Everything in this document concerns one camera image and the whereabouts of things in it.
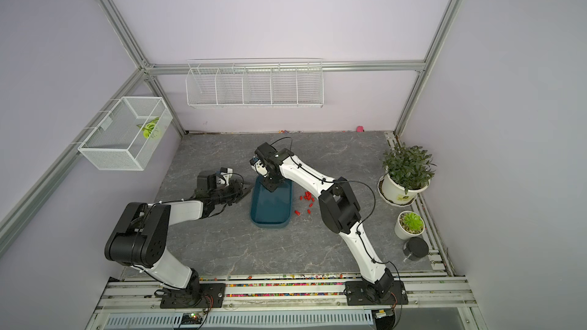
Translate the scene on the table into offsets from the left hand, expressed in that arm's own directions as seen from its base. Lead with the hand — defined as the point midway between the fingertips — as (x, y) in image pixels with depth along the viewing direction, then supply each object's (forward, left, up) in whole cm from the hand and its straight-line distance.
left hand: (253, 187), depth 91 cm
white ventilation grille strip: (-41, +27, -9) cm, 50 cm away
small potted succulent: (-20, -56, +3) cm, 59 cm away
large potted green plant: (-4, -58, +12) cm, 59 cm away
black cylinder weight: (-27, -57, -3) cm, 63 cm away
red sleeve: (-9, -17, -7) cm, 20 cm away
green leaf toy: (+14, +35, +23) cm, 44 cm away
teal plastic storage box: (-7, -7, -6) cm, 11 cm away
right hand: (+3, -7, -1) cm, 8 cm away
